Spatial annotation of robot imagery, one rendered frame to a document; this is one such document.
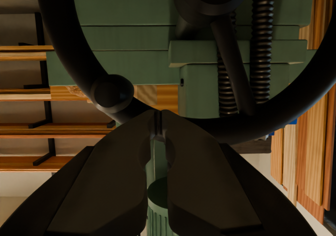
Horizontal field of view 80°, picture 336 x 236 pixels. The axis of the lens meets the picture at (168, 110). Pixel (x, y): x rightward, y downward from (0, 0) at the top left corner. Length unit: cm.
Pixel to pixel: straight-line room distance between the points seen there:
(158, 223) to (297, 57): 48
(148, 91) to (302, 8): 30
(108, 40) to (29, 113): 325
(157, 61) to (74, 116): 294
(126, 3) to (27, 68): 320
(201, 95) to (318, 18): 160
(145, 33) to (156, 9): 4
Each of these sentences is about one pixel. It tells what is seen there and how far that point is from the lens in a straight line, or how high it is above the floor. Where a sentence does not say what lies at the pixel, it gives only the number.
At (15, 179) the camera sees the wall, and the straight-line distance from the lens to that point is 407.
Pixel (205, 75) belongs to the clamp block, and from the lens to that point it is 27.
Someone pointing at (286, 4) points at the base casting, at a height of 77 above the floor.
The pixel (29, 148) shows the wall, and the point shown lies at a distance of 374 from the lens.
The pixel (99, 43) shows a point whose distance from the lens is 38.
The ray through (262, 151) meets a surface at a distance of 33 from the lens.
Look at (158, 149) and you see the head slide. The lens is 65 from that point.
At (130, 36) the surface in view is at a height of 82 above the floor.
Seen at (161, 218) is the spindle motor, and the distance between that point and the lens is 57.
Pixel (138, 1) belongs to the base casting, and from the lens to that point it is 39.
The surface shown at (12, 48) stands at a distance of 303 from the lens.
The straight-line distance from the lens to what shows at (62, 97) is 58.
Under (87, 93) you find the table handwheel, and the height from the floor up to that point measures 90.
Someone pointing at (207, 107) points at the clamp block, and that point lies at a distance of 28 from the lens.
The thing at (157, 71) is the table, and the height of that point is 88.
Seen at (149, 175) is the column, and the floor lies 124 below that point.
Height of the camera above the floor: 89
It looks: 9 degrees up
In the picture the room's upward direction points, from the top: 179 degrees clockwise
